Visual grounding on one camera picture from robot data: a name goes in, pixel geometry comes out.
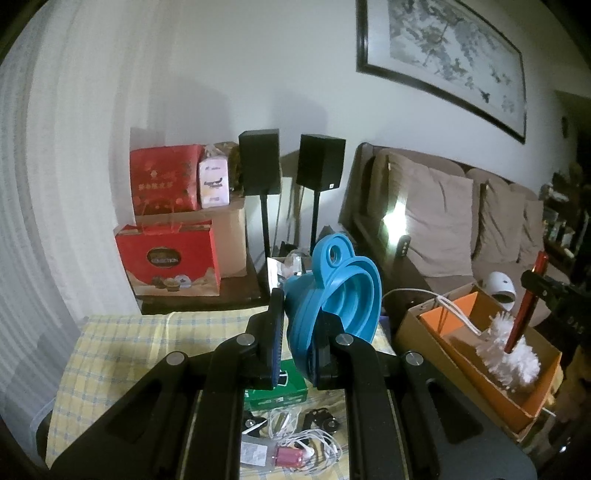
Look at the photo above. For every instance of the framed ink painting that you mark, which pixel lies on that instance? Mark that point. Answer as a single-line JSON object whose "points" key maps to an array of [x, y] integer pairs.
{"points": [[443, 55]]}

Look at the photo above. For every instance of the orange-lined cardboard box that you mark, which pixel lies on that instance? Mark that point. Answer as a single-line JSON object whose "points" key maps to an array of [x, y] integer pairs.
{"points": [[425, 332]]}

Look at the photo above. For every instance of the brown sofa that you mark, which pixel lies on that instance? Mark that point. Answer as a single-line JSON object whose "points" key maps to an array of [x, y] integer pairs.
{"points": [[452, 267]]}

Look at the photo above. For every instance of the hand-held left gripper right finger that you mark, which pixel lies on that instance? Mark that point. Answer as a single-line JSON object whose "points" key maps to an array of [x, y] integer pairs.
{"points": [[330, 367]]}

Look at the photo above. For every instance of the black speaker stand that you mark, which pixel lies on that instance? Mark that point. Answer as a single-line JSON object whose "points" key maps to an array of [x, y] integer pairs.
{"points": [[265, 226], [317, 221]]}

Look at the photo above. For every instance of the green toothpaste box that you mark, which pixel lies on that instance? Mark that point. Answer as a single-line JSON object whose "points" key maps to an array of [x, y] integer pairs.
{"points": [[286, 387]]}

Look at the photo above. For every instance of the brown cardboard box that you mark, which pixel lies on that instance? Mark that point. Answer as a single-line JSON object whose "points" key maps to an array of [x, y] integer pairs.
{"points": [[231, 240]]}

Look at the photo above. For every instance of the white earphones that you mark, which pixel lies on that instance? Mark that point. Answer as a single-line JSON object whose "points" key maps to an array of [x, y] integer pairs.
{"points": [[318, 443]]}

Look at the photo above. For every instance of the white dome lamp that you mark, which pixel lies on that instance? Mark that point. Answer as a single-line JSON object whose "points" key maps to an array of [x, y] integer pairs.
{"points": [[498, 286]]}

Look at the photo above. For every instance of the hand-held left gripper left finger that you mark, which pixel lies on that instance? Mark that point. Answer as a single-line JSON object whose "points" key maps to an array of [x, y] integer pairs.
{"points": [[276, 344]]}

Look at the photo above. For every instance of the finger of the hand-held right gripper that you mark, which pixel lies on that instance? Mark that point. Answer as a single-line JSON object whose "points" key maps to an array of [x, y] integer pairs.
{"points": [[542, 288]]}

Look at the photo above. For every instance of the black bookshelf speaker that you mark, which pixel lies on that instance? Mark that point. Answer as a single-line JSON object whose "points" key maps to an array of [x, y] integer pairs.
{"points": [[261, 161], [321, 161]]}

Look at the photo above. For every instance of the white curtain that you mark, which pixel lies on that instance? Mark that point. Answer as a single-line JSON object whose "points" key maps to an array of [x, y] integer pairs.
{"points": [[55, 207]]}

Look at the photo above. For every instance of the red gift box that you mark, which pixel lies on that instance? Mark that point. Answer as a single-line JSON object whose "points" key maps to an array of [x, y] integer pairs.
{"points": [[164, 180]]}

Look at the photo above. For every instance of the white feather duster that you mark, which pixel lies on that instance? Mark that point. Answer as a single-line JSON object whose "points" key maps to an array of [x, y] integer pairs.
{"points": [[512, 360]]}

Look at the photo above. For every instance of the red chocolate gift bag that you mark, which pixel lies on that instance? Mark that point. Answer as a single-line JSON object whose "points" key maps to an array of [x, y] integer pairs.
{"points": [[168, 263]]}

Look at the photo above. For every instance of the white tissue pack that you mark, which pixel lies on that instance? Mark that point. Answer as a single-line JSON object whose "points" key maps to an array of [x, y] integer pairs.
{"points": [[213, 182]]}

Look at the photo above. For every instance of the pink-capped clear bottle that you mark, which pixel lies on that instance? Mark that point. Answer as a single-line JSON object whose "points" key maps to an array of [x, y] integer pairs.
{"points": [[281, 454]]}

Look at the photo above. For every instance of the yellow plaid tablecloth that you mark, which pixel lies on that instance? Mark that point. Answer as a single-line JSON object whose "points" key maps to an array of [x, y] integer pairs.
{"points": [[120, 341]]}

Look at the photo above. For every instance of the blue collapsible funnel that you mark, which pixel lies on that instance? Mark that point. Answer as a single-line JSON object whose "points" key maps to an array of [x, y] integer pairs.
{"points": [[341, 295]]}

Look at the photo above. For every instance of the large brown sofa cushion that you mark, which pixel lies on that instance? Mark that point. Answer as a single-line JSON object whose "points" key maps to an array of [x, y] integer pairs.
{"points": [[438, 217]]}

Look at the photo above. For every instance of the lit flashlight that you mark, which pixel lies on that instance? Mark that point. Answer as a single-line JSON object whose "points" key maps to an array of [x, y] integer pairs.
{"points": [[397, 230]]}

